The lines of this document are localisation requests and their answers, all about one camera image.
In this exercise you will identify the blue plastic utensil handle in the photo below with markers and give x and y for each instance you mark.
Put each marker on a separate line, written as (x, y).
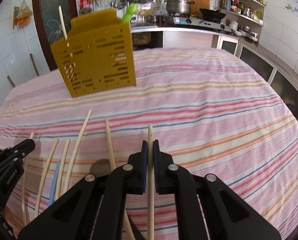
(54, 183)

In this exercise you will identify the steel cooking pot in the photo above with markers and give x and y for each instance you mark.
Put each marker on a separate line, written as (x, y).
(181, 7)

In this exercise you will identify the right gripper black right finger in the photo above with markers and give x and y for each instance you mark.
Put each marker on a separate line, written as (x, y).
(206, 207)

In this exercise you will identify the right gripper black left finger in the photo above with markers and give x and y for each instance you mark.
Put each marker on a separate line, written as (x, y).
(94, 207)

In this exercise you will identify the wooden chopstick on cloth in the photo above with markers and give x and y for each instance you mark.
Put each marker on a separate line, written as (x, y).
(43, 177)
(60, 173)
(75, 151)
(127, 224)
(25, 179)

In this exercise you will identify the counter cabinet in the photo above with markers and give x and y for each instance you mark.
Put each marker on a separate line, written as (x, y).
(270, 67)

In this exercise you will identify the yellow plastic utensil holder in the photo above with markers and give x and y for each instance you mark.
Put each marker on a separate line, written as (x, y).
(96, 55)

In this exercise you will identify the orange bag on wall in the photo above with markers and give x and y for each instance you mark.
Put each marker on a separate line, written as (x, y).
(21, 15)

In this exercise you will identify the white corner shelf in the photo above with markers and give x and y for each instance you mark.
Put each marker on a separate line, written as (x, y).
(248, 14)

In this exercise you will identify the black wok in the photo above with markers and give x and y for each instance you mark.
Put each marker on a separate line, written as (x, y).
(212, 15)

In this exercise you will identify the dark wooden door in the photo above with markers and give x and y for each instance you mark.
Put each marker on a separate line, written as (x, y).
(48, 24)

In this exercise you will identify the pink striped tablecloth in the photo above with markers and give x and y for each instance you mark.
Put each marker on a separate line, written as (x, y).
(210, 110)

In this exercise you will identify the wooden stick against wall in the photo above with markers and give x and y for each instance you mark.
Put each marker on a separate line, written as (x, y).
(10, 81)
(34, 65)

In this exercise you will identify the green plastic utensil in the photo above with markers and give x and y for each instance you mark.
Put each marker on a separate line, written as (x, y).
(130, 11)

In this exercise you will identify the gas stove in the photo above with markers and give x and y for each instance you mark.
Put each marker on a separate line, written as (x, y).
(196, 22)

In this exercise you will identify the wooden chopstick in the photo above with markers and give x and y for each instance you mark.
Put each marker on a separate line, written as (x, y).
(60, 173)
(75, 151)
(25, 179)
(127, 224)
(62, 22)
(43, 177)
(150, 182)

